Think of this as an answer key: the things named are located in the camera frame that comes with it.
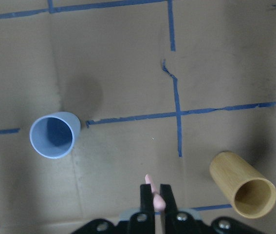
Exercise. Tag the brown paper table cover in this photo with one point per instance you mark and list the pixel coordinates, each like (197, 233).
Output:
(160, 87)

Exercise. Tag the bamboo chopstick holder cup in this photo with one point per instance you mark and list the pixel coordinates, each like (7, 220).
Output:
(250, 193)

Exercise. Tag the pink chopstick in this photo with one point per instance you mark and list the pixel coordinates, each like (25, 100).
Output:
(158, 202)

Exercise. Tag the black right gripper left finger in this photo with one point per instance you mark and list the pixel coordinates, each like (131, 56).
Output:
(141, 221)

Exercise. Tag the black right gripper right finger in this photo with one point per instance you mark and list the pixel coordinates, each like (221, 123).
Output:
(177, 221)

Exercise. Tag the light blue plastic cup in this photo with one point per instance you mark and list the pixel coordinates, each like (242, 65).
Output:
(53, 136)

